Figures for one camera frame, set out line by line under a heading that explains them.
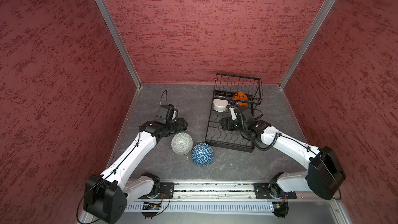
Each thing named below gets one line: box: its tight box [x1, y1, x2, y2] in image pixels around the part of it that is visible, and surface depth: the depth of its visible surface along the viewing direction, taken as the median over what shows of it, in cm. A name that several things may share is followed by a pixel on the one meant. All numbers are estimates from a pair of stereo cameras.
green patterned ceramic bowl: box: [171, 131, 194, 157], surface depth 86 cm
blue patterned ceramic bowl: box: [191, 142, 214, 167], surface depth 84 cm
